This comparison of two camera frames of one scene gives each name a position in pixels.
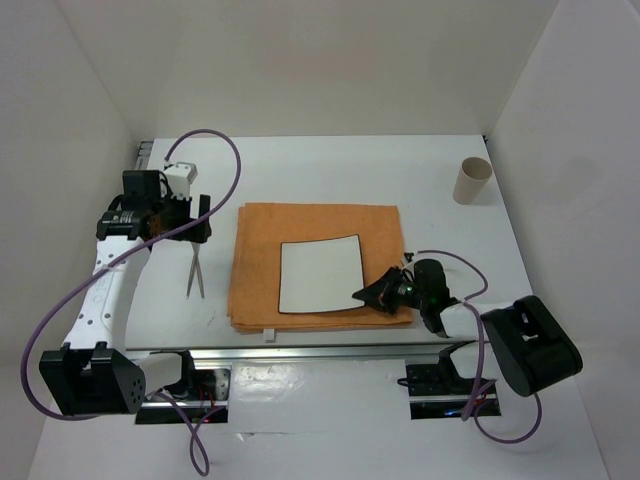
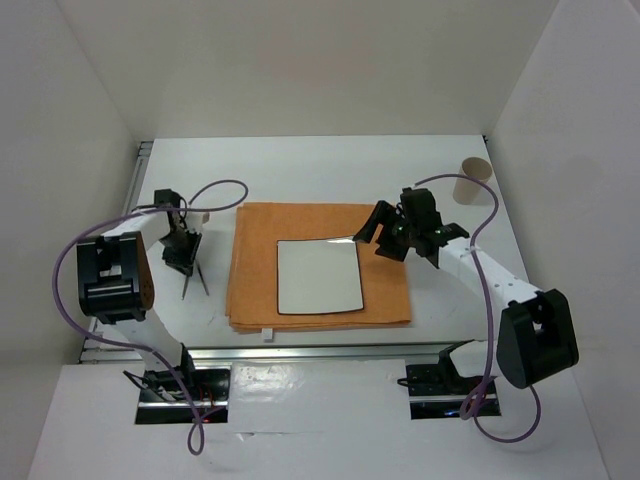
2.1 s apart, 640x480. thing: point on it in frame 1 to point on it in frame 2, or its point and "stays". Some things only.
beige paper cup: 473,175 stays
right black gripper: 380,293 to 381,214
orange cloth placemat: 254,278 stays
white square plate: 320,275 stays
